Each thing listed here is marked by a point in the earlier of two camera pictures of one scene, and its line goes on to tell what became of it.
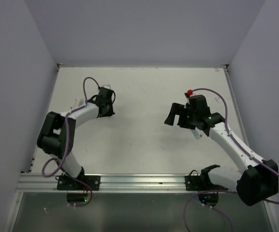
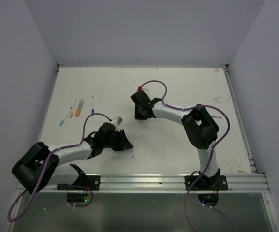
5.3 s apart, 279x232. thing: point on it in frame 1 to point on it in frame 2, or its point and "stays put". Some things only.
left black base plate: (65, 183) stays put
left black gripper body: (110, 109) to (116, 142)
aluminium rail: (48, 182) stays put
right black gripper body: (189, 117) to (139, 113)
